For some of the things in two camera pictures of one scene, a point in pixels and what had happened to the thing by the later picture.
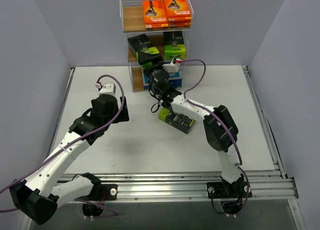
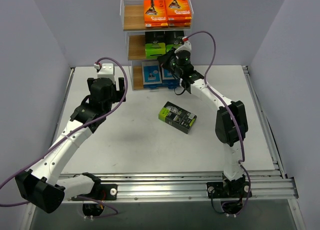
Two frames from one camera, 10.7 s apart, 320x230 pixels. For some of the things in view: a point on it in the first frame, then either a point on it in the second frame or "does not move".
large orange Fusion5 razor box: (154, 14) does not move
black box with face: (176, 120) does not move
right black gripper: (152, 65) to (166, 59)
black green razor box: (174, 45) does not move
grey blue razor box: (175, 83) does not move
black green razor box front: (146, 53) to (155, 44)
